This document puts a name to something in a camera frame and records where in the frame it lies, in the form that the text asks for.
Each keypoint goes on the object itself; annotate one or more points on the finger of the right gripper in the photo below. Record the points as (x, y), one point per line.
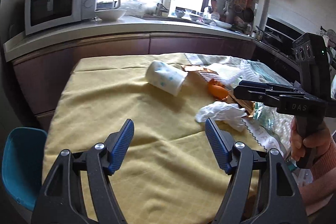
(255, 95)
(261, 87)

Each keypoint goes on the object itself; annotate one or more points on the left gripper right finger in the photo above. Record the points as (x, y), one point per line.
(261, 188)

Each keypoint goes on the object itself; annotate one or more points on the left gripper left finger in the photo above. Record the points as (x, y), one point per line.
(77, 188)

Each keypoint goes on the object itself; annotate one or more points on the green clear plastic wrapper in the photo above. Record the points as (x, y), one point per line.
(264, 115)

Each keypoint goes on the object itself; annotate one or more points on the copper foil snack wrapper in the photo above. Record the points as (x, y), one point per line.
(208, 75)

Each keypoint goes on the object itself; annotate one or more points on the orange peel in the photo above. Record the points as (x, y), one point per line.
(217, 90)

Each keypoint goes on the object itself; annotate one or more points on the white tissue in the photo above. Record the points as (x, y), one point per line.
(229, 113)

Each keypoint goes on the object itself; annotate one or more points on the blue dotted paper cup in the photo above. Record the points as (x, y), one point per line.
(165, 77)

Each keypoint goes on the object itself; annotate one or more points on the bubble wrap sheet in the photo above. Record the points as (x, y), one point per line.
(281, 132)

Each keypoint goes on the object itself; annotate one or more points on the pink sleeved right forearm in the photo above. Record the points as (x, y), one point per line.
(323, 172)

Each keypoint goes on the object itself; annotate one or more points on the blue trash bin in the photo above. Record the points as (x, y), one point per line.
(22, 165)

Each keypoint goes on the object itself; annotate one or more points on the white dish on counter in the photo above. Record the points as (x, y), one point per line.
(222, 24)

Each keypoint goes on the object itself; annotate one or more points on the white soap bottle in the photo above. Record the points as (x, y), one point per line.
(166, 4)

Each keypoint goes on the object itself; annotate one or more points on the yellow patterned tablecloth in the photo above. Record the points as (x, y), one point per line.
(169, 174)

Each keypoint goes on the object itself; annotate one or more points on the white bowl on counter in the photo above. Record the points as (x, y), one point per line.
(110, 15)

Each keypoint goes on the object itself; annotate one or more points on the glass kettle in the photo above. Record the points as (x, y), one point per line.
(107, 4)

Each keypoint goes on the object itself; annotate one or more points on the white microwave oven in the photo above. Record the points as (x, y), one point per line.
(44, 14)

